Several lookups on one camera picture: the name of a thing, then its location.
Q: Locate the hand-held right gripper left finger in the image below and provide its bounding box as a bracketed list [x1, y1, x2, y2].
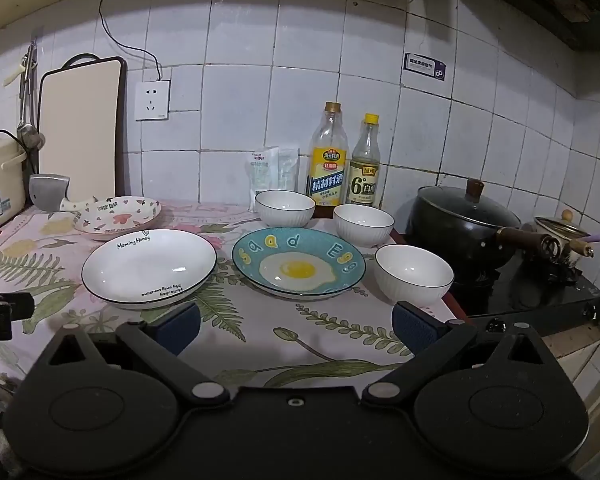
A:
[45, 302, 231, 408]

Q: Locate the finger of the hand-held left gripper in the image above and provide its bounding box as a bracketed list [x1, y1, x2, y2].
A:
[10, 292, 34, 320]

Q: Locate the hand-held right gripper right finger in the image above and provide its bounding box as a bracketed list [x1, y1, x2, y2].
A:
[362, 301, 548, 405]

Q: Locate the large white bowl black rim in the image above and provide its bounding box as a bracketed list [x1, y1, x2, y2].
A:
[333, 204, 397, 248]

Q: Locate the white ribbed bowl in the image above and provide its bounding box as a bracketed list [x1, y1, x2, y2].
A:
[374, 244, 454, 307]
[255, 189, 316, 228]

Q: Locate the white plate with black rim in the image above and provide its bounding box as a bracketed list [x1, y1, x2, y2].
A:
[81, 231, 218, 310]

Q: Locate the black cooking pot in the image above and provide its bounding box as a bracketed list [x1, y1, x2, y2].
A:
[404, 185, 551, 281]

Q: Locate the blue fried egg plate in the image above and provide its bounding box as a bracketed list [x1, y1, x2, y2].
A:
[231, 226, 367, 301]

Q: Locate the floral tablecloth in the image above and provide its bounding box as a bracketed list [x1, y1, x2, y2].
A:
[0, 199, 473, 391]

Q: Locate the black gas stove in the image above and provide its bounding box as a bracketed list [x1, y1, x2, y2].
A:
[450, 255, 600, 338]

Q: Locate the heart print plate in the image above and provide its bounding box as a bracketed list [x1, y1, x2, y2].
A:
[73, 196, 162, 241]

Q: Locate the cream rice cooker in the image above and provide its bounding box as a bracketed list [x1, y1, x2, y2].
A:
[0, 130, 31, 238]

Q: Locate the glass pot lid wooden knob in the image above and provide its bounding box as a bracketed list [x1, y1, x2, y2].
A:
[419, 178, 522, 235]

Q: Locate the vinegar bottle yellow cap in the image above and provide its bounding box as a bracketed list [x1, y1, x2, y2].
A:
[348, 113, 382, 209]

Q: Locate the hanging metal ladle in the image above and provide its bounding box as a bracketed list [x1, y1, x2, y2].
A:
[17, 44, 46, 153]

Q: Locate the small cream enamel pot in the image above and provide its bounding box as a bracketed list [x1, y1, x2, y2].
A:
[534, 210, 595, 267]

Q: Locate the white seasoning packet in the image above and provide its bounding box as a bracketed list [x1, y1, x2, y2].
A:
[245, 147, 281, 207]

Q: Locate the cooking wine bottle yellow label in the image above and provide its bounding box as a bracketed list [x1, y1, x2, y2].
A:
[306, 102, 349, 207]

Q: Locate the cream cutting board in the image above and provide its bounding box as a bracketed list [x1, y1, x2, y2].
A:
[38, 54, 127, 202]

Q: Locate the clear seasoning packet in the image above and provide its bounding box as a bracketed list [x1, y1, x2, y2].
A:
[277, 146, 301, 194]

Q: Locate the steel cleaver with printed handle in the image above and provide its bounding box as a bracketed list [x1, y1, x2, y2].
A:
[28, 174, 99, 216]

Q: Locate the white wall socket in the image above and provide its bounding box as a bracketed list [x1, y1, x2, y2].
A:
[134, 80, 172, 121]

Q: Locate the cream handled hanging utensil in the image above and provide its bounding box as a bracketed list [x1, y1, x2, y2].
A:
[3, 57, 37, 87]

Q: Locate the purple and white wall sticker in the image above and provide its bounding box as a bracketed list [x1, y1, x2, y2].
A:
[403, 52, 448, 84]

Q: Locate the black wall cable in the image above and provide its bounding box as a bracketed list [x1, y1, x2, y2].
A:
[99, 0, 431, 83]

